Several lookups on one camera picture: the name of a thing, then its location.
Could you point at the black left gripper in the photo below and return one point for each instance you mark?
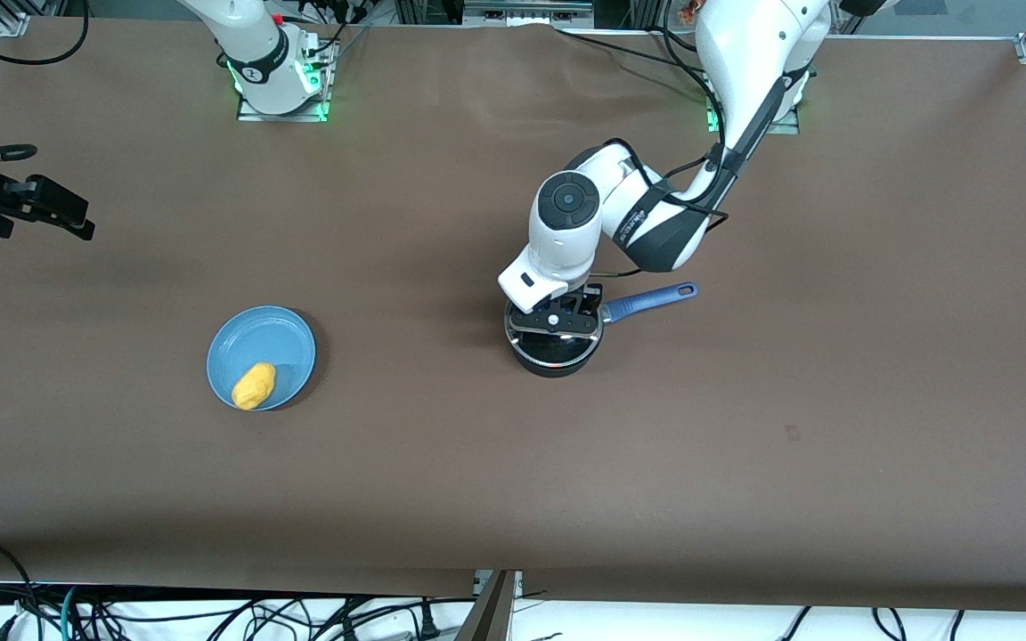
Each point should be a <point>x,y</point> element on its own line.
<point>590,299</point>

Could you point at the glass lid with blue knob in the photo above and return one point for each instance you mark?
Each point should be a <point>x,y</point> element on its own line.
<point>557,349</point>

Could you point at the yellow potato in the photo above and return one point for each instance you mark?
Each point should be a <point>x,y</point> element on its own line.
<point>255,385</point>

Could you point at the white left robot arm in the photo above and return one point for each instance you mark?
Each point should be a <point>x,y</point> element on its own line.
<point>566,214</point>

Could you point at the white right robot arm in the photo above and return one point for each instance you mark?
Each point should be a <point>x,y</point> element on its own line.
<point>255,44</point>

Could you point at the brown table cover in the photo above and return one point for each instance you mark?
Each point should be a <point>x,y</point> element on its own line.
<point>513,490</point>

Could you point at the blue round plate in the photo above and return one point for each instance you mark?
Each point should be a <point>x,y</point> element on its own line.
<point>255,343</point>

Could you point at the black power plug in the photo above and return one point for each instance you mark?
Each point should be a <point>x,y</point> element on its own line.
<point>428,623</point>

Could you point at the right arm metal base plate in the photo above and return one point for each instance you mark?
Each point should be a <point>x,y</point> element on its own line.
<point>250,114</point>

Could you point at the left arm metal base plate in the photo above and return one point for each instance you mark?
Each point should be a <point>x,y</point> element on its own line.
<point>785,125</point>

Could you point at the aluminium profile post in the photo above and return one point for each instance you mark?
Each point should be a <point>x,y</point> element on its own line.
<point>488,614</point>

